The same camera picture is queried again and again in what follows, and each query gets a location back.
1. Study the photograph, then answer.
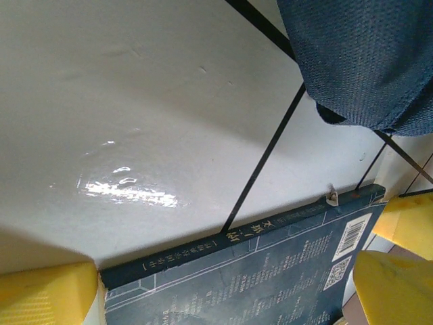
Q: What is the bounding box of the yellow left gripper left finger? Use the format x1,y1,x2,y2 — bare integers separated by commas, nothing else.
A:
0,260,99,325

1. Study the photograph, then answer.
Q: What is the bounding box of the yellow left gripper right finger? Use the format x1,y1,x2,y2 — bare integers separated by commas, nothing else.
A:
353,250,433,325

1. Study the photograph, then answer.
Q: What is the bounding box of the dark blue book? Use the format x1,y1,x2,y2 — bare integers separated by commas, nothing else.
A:
101,184,386,325

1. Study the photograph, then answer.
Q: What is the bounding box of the navy blue backpack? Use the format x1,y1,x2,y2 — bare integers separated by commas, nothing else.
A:
276,0,433,137

